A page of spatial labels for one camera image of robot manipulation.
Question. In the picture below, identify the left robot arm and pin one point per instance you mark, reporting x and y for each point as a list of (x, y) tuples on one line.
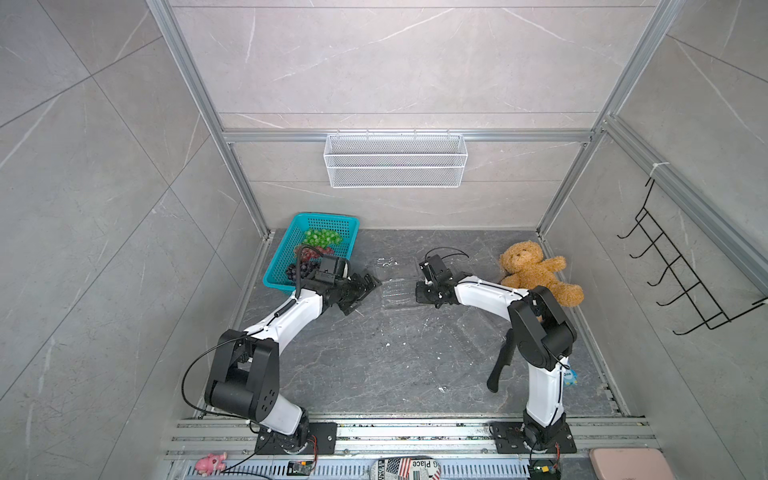
[(244, 376)]

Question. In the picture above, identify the brown teddy bear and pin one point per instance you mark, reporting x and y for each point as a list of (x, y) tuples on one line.
[(526, 268)]

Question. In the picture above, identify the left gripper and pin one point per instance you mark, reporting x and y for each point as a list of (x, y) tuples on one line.
[(362, 290)]

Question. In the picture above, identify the clear plastic clamshell container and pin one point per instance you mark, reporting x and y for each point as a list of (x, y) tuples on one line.
[(398, 276)]

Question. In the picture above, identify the black wire hook rack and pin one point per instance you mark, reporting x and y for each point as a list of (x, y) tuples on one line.
[(709, 313)]

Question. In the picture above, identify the blue owl toy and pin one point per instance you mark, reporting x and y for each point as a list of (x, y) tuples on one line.
[(570, 377)]

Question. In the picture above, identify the pink pad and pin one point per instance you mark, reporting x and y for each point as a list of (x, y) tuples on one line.
[(630, 464)]

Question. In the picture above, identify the pink pig toy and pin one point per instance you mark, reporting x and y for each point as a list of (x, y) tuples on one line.
[(211, 464)]

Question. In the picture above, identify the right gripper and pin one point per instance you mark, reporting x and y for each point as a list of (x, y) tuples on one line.
[(421, 293)]

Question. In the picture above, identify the teal plastic basket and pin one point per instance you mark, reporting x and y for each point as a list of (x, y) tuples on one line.
[(347, 226)]

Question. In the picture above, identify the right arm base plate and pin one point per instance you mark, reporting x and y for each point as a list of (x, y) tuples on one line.
[(529, 437)]

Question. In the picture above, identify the green grape bunch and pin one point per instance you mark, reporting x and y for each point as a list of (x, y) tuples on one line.
[(322, 238)]

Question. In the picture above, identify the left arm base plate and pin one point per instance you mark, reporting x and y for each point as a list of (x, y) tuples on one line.
[(314, 437)]

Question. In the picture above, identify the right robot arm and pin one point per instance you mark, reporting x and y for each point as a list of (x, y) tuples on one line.
[(540, 331)]

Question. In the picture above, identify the white wire mesh shelf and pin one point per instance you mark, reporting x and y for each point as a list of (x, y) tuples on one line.
[(368, 160)]

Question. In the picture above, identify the red grape bunch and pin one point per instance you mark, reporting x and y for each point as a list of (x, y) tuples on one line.
[(307, 254)]

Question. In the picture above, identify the dark purple grape bunch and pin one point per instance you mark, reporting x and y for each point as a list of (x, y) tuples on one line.
[(294, 271)]

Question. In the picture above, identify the black knife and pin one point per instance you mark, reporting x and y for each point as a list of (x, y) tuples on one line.
[(503, 360)]

